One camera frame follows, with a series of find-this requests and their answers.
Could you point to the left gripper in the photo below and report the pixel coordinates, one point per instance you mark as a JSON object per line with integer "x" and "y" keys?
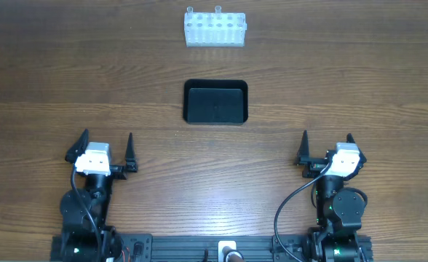
{"x": 118, "y": 171}

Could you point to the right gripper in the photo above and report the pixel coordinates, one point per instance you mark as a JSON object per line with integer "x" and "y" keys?
{"x": 316, "y": 167}

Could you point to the clear test tube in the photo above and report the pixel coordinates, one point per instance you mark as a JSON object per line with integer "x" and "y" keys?
{"x": 189, "y": 9}
{"x": 218, "y": 8}

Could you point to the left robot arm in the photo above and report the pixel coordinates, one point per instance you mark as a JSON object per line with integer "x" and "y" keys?
{"x": 90, "y": 203}

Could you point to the black tray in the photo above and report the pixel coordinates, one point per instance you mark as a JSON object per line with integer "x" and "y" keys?
{"x": 215, "y": 103}

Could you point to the white test tube rack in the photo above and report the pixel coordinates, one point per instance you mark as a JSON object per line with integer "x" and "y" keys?
{"x": 214, "y": 36}

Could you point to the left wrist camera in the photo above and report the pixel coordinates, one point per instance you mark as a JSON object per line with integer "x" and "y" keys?
{"x": 93, "y": 159}

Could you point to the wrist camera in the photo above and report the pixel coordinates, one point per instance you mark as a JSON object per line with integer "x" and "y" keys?
{"x": 345, "y": 160}
{"x": 93, "y": 159}

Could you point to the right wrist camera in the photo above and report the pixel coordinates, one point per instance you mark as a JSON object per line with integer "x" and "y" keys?
{"x": 345, "y": 160}

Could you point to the mounting rail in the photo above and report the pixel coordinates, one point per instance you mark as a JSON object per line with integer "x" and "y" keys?
{"x": 185, "y": 249}

